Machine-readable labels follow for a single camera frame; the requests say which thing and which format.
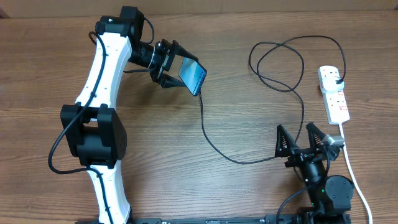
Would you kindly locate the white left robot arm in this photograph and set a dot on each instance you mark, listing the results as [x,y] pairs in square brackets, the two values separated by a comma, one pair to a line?
[94,132]

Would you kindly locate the white power strip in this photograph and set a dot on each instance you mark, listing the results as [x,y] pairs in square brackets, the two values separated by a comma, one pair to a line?
[335,102]

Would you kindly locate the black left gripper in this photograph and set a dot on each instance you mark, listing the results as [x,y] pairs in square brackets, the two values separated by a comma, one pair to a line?
[165,79]

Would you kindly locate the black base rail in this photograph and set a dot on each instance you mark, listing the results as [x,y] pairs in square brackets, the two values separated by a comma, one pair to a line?
[217,221]

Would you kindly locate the white charger plug adapter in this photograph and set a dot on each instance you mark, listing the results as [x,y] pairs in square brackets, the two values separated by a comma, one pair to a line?
[331,84]

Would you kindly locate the blue Samsung smartphone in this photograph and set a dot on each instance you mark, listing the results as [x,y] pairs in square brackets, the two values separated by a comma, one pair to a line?
[193,74]

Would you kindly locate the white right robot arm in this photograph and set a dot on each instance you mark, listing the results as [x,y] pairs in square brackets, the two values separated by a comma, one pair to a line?
[330,195]

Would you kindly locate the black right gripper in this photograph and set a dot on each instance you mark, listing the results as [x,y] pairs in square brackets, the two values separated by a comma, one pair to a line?
[300,155]

